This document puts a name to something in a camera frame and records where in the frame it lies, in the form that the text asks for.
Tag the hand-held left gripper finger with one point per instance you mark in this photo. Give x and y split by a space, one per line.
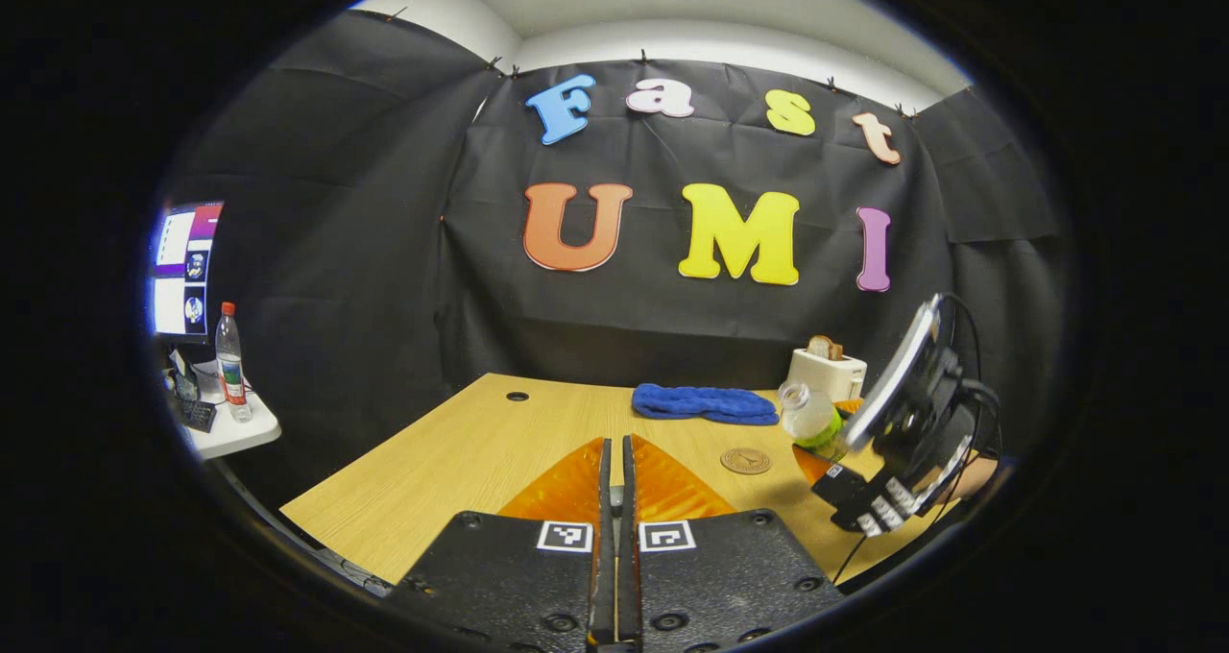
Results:
602 586
626 586

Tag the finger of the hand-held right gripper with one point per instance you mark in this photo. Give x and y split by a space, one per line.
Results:
850 406
835 485

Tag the green label water bottle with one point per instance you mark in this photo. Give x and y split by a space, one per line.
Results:
811 421

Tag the round brown coaster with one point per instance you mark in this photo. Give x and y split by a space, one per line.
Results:
745 461

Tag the red cap plastic bottle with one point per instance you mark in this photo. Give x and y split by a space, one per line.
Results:
231 374

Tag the white toaster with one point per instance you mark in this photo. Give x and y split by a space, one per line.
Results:
831 374

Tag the bread slice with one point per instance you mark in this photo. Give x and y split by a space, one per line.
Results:
824 348

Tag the blue towel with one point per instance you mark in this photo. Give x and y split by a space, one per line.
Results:
706 405

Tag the white side table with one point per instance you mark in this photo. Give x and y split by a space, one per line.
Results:
245 430

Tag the black backdrop cloth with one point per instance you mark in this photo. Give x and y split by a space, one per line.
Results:
384 250

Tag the black keyboard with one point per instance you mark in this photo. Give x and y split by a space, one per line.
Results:
195 414

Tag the computer monitor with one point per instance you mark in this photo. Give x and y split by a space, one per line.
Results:
187 269

